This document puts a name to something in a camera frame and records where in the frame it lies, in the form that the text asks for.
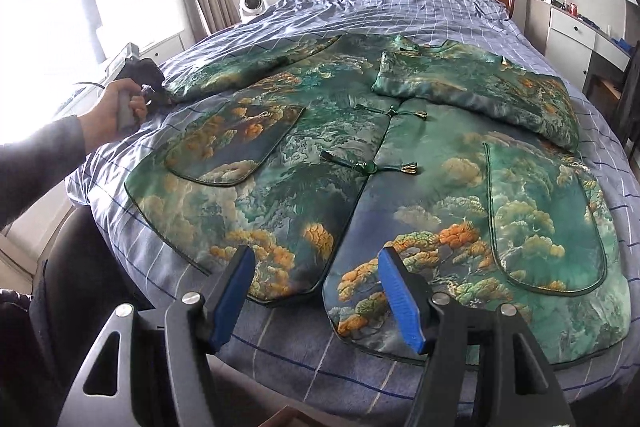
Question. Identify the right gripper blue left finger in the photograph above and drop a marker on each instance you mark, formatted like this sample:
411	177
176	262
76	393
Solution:
197	326

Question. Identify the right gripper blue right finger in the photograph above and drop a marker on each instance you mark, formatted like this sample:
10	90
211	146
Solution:
435	325

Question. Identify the green patterned silk jacket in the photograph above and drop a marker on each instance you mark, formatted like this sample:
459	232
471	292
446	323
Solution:
319	152

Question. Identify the left forearm grey sleeve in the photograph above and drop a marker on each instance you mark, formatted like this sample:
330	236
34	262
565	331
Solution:
30	169

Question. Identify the left hand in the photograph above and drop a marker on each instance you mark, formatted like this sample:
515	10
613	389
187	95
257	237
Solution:
100	125

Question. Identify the white window cabinet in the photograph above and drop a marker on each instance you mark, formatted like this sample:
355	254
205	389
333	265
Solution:
164	50

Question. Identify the white round fan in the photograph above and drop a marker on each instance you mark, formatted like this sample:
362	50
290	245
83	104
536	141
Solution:
249	9

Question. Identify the white desk with drawers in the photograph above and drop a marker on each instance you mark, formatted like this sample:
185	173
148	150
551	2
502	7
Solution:
575	50

